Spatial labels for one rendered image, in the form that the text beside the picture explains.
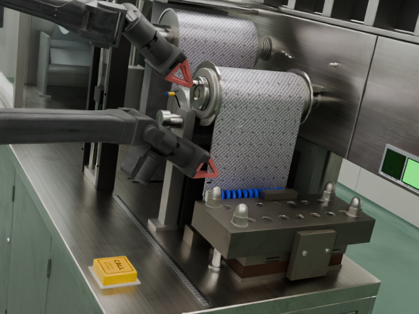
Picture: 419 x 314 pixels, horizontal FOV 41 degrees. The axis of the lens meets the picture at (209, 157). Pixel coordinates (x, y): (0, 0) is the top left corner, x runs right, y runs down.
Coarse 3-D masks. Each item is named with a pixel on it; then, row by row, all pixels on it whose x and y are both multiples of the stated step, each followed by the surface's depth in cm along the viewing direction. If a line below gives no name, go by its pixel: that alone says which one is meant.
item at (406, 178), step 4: (408, 160) 118; (408, 164) 118; (412, 164) 117; (416, 164) 116; (408, 168) 118; (412, 168) 117; (416, 168) 116; (408, 172) 118; (412, 172) 117; (416, 172) 116; (404, 176) 119; (408, 176) 118; (412, 176) 117; (416, 176) 116; (404, 180) 119; (408, 180) 118; (412, 180) 117; (416, 180) 116; (412, 184) 117; (416, 184) 116
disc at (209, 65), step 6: (198, 66) 130; (204, 66) 128; (210, 66) 126; (216, 66) 124; (216, 72) 123; (216, 78) 123; (222, 84) 122; (222, 90) 122; (222, 96) 122; (216, 102) 124; (216, 108) 124; (216, 114) 124; (198, 120) 131; (204, 120) 128; (210, 120) 126
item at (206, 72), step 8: (200, 72) 128; (208, 72) 125; (208, 80) 125; (216, 88) 123; (304, 88) 136; (216, 96) 123; (208, 104) 125; (304, 104) 136; (200, 112) 128; (208, 112) 125
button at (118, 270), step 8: (96, 264) 113; (104, 264) 113; (112, 264) 114; (120, 264) 114; (128, 264) 115; (96, 272) 113; (104, 272) 110; (112, 272) 111; (120, 272) 111; (128, 272) 112; (136, 272) 112; (104, 280) 109; (112, 280) 110; (120, 280) 111; (128, 280) 112
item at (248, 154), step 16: (224, 128) 126; (240, 128) 128; (256, 128) 131; (272, 128) 133; (288, 128) 135; (224, 144) 128; (240, 144) 130; (256, 144) 132; (272, 144) 135; (288, 144) 137; (224, 160) 130; (240, 160) 132; (256, 160) 134; (272, 160) 136; (288, 160) 139; (224, 176) 131; (240, 176) 133; (256, 176) 136; (272, 176) 138
